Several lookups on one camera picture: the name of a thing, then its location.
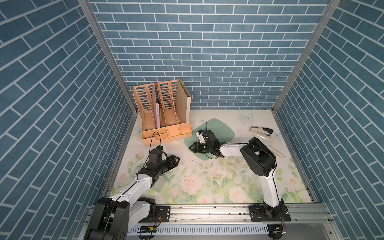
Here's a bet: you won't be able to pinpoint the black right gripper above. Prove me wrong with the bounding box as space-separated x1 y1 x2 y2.
188 142 213 154

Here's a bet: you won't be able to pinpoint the mint green cutting board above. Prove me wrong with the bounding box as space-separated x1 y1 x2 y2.
184 119 235 150

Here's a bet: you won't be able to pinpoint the white speckled cleaver knife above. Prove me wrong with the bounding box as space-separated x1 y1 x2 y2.
249 130 286 158

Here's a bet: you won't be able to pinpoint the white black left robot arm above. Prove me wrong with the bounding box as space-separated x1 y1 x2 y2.
84 146 180 240

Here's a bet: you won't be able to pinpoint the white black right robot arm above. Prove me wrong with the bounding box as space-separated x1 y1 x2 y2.
189 130 282 209

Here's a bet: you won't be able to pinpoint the green circuit board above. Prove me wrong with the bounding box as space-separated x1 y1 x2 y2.
139 226 158 235

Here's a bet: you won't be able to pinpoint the white papers in organizer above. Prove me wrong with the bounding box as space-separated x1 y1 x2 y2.
152 82 161 129

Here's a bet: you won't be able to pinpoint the beige and black stapler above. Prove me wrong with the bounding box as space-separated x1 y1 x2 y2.
250 126 274 139

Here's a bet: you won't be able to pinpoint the black left camera cable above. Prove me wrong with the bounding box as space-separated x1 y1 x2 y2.
141 131 163 169

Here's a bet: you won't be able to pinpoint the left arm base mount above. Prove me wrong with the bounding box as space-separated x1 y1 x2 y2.
138 197 171 224

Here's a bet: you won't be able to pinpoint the white perforated cable duct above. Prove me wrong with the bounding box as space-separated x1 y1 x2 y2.
127 224 270 236

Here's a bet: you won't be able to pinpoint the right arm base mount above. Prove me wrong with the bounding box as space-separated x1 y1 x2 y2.
249 199 291 222

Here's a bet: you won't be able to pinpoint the aluminium front rail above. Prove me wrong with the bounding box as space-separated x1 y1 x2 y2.
89 203 334 226

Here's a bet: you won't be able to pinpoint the aluminium left corner post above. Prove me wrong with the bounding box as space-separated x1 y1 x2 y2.
78 0 137 115

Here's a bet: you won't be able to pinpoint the aluminium corner post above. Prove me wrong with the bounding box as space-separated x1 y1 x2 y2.
272 0 341 115
78 0 137 115

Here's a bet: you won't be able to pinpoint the aluminium right corner post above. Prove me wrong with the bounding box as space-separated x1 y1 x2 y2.
272 0 341 115

